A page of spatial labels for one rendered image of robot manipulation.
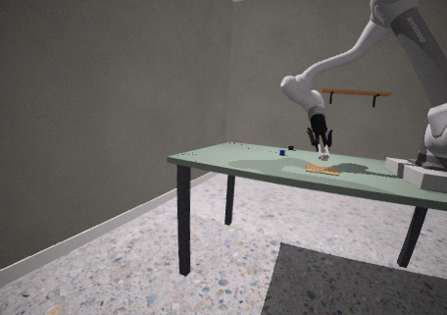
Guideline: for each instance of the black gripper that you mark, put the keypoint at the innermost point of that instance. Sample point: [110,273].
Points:
[317,121]

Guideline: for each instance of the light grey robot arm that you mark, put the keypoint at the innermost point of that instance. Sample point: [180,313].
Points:
[426,57]

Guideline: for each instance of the tan mottled mat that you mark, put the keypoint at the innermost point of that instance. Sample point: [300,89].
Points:
[321,169]

